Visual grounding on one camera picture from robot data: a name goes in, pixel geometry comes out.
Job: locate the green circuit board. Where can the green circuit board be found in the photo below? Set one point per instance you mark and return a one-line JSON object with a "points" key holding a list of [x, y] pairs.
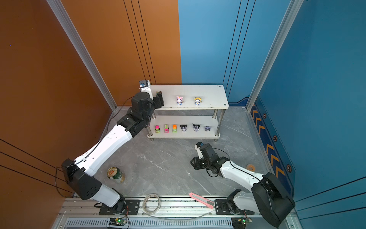
{"points": [[118, 222], [240, 223]]}

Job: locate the right green circuit board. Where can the right green circuit board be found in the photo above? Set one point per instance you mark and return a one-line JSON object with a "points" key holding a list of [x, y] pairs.
{"points": [[240, 223]]}

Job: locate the orange tape roll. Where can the orange tape roll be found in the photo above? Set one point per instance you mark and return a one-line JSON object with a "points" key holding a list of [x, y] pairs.
{"points": [[251, 167]]}

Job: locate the yellow small figurine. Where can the yellow small figurine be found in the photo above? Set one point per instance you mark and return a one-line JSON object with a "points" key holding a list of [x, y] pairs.
{"points": [[197, 101]]}

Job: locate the clear coiled tube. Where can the clear coiled tube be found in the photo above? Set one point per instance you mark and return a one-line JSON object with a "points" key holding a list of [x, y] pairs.
{"points": [[175, 208]]}

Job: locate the orange green toy car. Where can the orange green toy car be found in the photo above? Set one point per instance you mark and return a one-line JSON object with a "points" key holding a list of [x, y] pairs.
{"points": [[175, 129]]}

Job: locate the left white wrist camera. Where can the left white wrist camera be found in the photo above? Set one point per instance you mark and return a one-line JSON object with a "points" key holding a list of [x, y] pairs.
{"points": [[145, 86]]}

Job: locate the white two-tier shelf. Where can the white two-tier shelf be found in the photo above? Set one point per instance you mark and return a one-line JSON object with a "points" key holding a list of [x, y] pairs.
{"points": [[209, 113]]}

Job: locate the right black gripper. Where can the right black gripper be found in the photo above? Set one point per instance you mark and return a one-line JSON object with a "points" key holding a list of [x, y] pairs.
{"points": [[196, 165]]}

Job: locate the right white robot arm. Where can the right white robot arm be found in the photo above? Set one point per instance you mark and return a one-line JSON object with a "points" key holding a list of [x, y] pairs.
{"points": [[264, 194]]}

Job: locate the left green circuit board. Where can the left green circuit board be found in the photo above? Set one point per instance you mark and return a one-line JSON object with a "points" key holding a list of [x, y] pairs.
{"points": [[118, 222]]}

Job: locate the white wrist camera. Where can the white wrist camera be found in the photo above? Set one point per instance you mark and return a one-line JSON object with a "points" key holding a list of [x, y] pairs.
{"points": [[145, 86], [197, 148]]}

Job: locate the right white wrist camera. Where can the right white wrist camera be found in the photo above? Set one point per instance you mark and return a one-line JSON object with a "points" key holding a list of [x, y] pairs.
{"points": [[197, 148]]}

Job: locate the pink toy car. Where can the pink toy car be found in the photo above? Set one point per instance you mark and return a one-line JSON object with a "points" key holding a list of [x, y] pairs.
{"points": [[166, 128]]}

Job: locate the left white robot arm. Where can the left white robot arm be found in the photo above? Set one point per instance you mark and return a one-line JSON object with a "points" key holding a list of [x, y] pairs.
{"points": [[79, 173]]}

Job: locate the black purple figurine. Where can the black purple figurine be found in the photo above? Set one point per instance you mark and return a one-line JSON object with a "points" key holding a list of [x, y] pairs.
{"points": [[196, 127], [183, 128]]}

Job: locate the pink small figurine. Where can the pink small figurine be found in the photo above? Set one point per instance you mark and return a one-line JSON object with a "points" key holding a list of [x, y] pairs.
{"points": [[179, 100]]}

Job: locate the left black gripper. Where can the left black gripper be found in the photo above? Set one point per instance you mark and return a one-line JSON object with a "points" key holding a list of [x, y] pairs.
{"points": [[157, 100]]}

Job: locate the pink utility knife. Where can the pink utility knife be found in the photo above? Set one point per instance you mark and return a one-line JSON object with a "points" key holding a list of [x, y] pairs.
{"points": [[208, 203]]}

